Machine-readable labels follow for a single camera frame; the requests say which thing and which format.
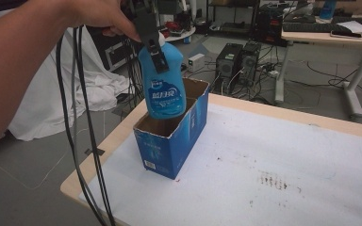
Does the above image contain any blue bottle on desk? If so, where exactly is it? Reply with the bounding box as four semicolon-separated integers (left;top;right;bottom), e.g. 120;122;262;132
319;0;339;20

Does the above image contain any black keyboard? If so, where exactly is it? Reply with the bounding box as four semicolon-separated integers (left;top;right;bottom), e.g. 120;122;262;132
282;21;335;34

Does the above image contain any white-legged desk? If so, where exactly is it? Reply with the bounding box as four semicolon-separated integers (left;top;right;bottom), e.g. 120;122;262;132
273;18;362;120

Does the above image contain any white paper sheet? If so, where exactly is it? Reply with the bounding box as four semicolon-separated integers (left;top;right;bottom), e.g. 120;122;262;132
337;20;362;34

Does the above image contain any small white box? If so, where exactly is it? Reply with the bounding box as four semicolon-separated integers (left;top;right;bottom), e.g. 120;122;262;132
187;53;206;73

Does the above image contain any blue cardboard box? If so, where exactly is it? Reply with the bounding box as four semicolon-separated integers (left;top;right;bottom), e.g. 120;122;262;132
133;77;211;181

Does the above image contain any person's left hand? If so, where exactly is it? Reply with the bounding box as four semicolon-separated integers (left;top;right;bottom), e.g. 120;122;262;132
70;0;141;43

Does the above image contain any white table mat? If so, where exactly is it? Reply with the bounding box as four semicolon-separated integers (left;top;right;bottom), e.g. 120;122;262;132
78;103;362;226

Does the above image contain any black computer tower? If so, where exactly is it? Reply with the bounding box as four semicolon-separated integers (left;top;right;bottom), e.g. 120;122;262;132
216;42;245;92
239;41;267;87

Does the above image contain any blue bottle with white cap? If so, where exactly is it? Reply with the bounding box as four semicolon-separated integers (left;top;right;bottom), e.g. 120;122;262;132
138;31;188;121

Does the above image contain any black left gripper cable bundle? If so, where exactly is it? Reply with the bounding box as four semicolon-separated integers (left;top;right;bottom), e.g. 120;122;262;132
55;25;118;226

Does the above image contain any large black computer case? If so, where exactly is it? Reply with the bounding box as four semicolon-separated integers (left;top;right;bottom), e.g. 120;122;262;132
254;4;289;48

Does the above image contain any white cloth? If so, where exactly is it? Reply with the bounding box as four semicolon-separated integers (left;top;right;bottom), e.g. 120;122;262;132
7;25;130;142

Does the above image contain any black shelf rack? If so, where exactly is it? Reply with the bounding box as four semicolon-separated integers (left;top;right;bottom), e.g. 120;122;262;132
206;0;261;35

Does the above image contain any black case with silver edges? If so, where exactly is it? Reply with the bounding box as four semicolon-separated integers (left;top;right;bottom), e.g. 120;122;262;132
86;25;140;73

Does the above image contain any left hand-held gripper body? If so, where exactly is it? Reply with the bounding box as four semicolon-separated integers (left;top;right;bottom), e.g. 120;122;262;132
122;0;163;45

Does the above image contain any round white table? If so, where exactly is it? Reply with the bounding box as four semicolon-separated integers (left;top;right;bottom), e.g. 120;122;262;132
164;25;198;43

